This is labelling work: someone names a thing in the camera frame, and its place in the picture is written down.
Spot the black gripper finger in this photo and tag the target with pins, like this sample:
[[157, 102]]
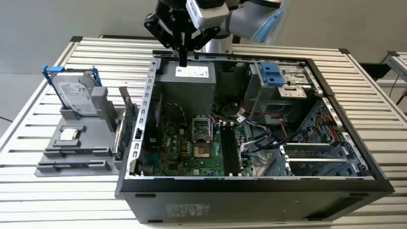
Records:
[[159, 31], [203, 38]]

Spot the RAM stick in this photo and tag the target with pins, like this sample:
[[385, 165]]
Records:
[[78, 151], [73, 165]]

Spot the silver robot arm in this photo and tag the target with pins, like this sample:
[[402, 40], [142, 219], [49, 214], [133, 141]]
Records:
[[249, 19]]

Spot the black RAM slot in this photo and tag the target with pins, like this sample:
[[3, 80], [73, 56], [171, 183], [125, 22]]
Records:
[[234, 152], [226, 152]]

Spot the grey power supply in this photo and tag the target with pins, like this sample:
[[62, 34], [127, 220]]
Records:
[[185, 95]]

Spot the blue drive latch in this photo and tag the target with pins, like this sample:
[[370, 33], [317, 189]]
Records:
[[270, 74]]

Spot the black round fan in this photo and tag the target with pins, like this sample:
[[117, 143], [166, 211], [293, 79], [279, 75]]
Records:
[[227, 109]]

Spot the grey optical drive cage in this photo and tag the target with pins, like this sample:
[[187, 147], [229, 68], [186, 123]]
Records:
[[261, 100]]

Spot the hard disk in blue carrier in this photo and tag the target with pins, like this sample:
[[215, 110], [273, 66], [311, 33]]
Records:
[[75, 95]]

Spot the thin locking lever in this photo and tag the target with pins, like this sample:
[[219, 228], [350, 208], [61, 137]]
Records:
[[211, 130]]

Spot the graphics card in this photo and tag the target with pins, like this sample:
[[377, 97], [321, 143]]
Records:
[[129, 124]]

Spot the CPU socket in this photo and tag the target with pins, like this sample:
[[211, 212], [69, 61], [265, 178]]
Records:
[[202, 150]]

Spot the grey parts rack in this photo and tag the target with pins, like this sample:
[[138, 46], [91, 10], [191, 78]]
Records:
[[93, 133]]

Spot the silver CPU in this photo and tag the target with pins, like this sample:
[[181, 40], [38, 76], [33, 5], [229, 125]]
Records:
[[69, 134]]

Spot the green motherboard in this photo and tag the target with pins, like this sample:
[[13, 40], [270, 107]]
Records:
[[203, 167]]

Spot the neighbouring slatted metal table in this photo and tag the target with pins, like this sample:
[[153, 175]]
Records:
[[397, 60]]

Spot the metal disk bay cage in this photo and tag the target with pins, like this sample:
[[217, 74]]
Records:
[[318, 159]]

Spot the black PC case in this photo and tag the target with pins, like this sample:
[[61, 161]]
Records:
[[222, 202]]

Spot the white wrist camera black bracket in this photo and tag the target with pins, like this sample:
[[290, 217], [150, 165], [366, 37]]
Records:
[[210, 14]]

